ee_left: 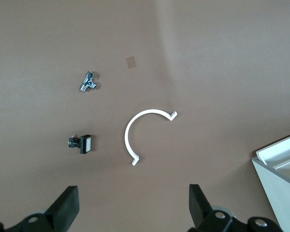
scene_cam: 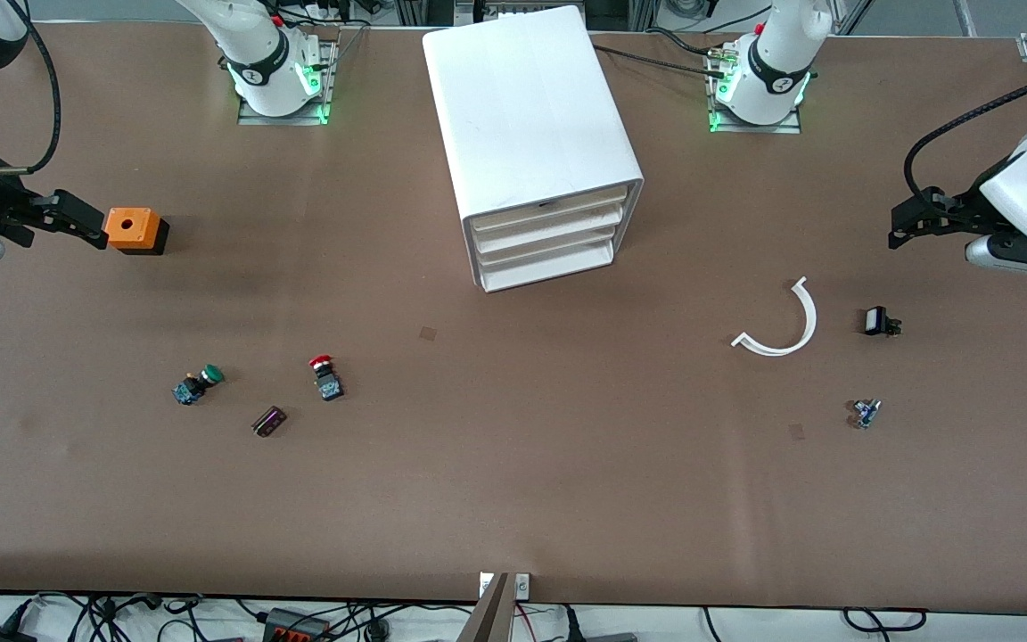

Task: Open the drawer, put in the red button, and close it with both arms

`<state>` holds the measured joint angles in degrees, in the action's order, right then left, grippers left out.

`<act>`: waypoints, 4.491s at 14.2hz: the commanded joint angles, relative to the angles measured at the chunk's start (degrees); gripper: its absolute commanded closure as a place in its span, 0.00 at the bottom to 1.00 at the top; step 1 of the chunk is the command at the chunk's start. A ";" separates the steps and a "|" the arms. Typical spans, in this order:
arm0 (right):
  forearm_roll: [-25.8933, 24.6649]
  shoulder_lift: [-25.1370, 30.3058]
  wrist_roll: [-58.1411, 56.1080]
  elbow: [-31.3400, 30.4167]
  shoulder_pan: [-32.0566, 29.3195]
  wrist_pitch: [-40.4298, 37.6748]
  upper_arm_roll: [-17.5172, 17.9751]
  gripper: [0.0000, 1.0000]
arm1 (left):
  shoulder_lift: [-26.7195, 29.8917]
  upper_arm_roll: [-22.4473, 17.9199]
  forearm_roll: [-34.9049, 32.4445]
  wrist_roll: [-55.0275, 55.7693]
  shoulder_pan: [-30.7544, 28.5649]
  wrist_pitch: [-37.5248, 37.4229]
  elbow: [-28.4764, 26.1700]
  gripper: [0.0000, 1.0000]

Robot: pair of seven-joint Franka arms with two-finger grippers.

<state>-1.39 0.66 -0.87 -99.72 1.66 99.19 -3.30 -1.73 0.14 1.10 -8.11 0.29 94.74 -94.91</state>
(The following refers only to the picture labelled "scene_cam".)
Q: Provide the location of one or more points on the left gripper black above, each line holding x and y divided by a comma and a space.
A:
962, 206

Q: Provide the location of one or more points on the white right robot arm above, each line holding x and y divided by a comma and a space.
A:
255, 45

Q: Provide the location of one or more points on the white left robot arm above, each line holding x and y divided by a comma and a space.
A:
781, 53

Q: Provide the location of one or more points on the green push button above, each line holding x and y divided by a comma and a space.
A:
195, 385

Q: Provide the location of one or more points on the red push button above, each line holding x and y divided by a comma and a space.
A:
326, 379

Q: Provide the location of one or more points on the white plastic drawer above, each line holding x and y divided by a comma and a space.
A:
513, 236
513, 218
522, 275
518, 253

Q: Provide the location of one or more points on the white drawer cabinet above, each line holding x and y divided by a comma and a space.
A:
522, 107

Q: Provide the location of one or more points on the orange box with hole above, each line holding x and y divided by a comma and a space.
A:
132, 227

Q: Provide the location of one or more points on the white curved plastic clip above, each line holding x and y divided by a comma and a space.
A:
806, 325

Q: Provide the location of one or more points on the small dark purple block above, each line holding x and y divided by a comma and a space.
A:
269, 422

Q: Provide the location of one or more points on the black orange power strip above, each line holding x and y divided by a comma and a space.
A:
295, 629

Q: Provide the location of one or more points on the black white rocker switch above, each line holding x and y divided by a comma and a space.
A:
877, 321

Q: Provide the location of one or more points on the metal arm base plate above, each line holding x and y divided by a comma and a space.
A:
282, 119
754, 128

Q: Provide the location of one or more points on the white metal bracket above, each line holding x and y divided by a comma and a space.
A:
522, 586

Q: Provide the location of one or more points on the brown wedge post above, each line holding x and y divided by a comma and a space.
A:
488, 620

